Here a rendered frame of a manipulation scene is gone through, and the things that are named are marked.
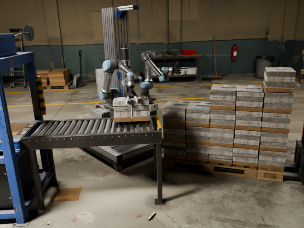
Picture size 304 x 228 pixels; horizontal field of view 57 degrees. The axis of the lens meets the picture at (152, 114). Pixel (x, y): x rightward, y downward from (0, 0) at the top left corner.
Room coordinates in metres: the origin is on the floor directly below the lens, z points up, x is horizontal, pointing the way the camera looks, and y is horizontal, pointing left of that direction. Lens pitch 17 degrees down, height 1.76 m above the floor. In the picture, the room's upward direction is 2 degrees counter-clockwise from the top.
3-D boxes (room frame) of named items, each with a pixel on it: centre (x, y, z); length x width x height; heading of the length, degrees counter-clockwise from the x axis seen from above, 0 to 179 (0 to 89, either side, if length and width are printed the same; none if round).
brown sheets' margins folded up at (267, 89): (3.13, -1.43, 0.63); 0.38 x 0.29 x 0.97; 162
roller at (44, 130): (2.76, 1.12, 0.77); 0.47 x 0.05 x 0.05; 3
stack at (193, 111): (3.36, -0.74, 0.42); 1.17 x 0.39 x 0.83; 72
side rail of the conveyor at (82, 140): (2.54, 0.58, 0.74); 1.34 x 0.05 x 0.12; 93
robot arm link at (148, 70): (3.97, 0.04, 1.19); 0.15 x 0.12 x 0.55; 157
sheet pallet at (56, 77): (9.03, 3.21, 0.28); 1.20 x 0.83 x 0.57; 93
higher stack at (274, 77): (3.14, -1.43, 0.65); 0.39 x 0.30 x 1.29; 162
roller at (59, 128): (2.77, 0.99, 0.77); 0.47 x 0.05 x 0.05; 3
